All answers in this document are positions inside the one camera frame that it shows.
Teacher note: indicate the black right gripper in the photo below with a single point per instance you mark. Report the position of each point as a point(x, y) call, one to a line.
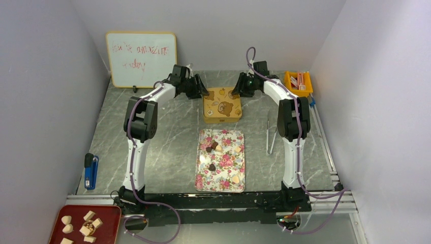
point(241, 85)

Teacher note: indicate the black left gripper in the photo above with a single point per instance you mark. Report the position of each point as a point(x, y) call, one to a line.
point(199, 89)

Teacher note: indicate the silver tin lid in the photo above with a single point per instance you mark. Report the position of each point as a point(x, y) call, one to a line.
point(220, 103)

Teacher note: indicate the gold chocolate tin box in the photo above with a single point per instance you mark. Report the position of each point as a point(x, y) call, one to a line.
point(221, 120)

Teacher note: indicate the floral rectangular tray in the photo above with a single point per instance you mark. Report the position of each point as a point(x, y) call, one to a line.
point(228, 163)

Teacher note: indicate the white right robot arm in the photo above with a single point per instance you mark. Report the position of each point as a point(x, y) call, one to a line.
point(293, 123)

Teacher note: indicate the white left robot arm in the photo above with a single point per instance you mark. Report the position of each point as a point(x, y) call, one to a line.
point(141, 122)

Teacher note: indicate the dark rectangular chocolate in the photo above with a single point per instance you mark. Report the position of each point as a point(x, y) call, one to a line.
point(214, 145)

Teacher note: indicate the orange parts bin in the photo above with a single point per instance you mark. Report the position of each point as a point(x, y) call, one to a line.
point(299, 83)

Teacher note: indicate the whiteboard with red writing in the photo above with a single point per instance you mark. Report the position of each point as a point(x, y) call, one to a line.
point(139, 59)

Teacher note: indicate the blue black stapler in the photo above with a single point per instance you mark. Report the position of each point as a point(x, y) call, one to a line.
point(91, 163)

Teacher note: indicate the red tray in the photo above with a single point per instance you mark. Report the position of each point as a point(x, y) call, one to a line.
point(86, 224)

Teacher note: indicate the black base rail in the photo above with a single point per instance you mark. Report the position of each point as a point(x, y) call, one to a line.
point(264, 207)

